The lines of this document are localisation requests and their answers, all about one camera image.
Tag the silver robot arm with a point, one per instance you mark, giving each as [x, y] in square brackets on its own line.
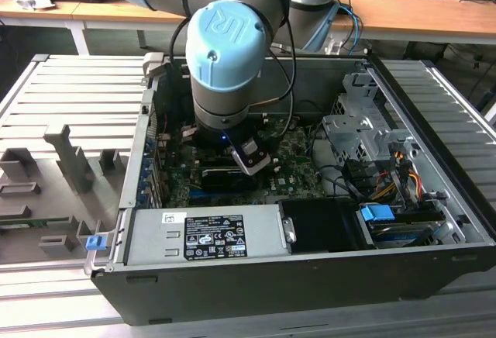
[217, 74]

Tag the blue expansion slot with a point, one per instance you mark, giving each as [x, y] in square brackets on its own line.
[195, 195]

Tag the silver power supply unit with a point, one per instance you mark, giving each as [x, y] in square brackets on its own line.
[155, 243]

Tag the blue case latch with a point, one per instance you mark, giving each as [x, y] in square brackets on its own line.
[95, 243]

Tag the green RAM stick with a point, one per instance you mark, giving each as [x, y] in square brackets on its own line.
[35, 221]

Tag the black graphics card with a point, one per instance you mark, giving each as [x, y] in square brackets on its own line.
[224, 181]

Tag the green motherboard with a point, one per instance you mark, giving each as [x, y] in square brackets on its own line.
[294, 183]

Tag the blue disk carrier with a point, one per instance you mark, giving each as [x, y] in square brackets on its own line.
[376, 212]

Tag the grey parts rack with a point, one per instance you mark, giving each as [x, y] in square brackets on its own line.
[73, 159]

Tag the black PC case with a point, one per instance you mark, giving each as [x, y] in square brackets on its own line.
[271, 291]

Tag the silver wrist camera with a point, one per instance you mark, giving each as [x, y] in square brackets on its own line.
[252, 157]

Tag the silver metal drive cage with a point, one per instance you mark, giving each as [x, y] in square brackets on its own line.
[348, 128]

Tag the wooden desk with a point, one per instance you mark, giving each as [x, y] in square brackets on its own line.
[407, 12]

